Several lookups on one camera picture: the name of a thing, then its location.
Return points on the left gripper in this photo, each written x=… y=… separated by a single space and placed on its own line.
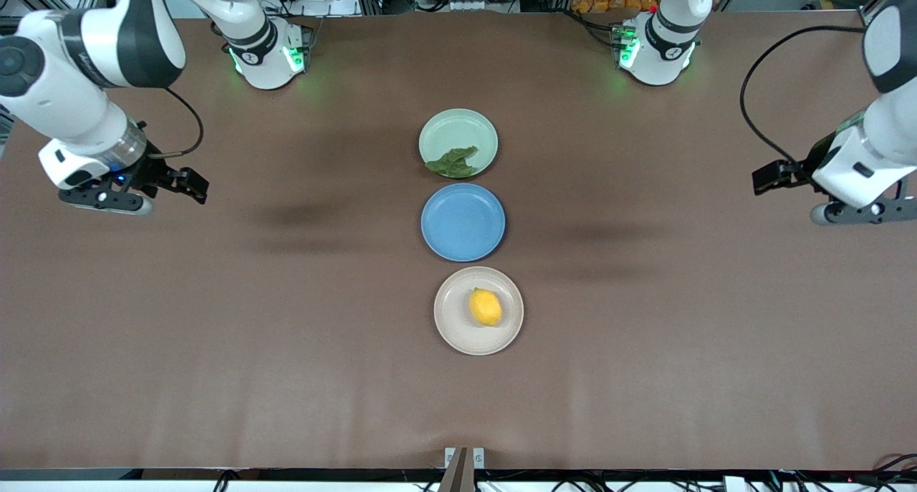
x=801 y=170

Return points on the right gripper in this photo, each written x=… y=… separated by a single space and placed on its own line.
x=154 y=171

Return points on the green lettuce leaf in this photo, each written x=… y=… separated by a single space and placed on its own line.
x=453 y=164

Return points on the yellow lemon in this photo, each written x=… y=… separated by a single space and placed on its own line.
x=486 y=308

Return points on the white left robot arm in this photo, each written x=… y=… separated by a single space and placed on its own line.
x=666 y=55

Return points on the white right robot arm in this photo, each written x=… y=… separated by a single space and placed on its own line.
x=79 y=98

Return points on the pale green plate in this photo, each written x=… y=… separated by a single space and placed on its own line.
x=458 y=128

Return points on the blue plate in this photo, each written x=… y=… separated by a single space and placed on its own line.
x=462 y=223

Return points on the small white box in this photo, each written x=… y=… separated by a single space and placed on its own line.
x=736 y=484

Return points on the beige plate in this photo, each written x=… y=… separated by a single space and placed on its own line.
x=458 y=331

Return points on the small metal bracket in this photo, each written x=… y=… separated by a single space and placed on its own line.
x=479 y=457

